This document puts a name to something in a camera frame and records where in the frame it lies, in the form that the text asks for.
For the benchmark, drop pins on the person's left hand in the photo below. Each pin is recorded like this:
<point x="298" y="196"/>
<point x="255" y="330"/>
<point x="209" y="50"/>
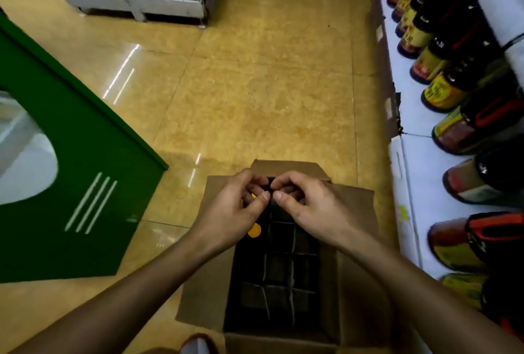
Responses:
<point x="223" y="214"/>

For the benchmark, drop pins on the person's right hand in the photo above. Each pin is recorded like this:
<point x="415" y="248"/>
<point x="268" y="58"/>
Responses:
<point x="323" y="212"/>

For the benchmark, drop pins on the person's left thumb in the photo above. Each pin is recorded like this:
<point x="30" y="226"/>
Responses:
<point x="257" y="208"/>

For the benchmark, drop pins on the person's right thumb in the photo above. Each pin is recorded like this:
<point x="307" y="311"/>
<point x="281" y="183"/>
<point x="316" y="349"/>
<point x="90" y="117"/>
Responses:
<point x="288" y="207"/>

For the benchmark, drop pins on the person's right forearm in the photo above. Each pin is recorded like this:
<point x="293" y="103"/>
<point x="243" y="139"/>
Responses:
<point x="421" y="296"/>

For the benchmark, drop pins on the person's left forearm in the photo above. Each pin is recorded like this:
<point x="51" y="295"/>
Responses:
<point x="123" y="304"/>

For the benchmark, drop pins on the bottle with yellow cap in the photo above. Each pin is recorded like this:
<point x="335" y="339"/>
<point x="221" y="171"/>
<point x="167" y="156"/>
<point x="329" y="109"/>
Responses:
<point x="254" y="230"/>

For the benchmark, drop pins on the cardboard divider grid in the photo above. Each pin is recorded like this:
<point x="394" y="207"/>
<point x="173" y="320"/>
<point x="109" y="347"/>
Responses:
<point x="291" y="284"/>

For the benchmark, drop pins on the brown cardboard box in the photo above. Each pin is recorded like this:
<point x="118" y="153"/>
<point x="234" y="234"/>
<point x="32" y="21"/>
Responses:
<point x="360" y="284"/>

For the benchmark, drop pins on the person's shoe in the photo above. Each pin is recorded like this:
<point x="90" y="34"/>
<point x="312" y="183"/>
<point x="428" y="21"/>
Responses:
<point x="198" y="344"/>

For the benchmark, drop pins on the green display cabinet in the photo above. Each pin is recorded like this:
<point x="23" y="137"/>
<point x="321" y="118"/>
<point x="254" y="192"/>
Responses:
<point x="102" y="186"/>

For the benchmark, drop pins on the white store shelf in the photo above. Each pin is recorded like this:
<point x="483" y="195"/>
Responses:
<point x="413" y="112"/>

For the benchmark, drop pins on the row of dark sauce bottles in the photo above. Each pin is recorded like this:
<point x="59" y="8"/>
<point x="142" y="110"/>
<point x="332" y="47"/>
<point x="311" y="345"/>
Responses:
<point x="470" y="79"/>

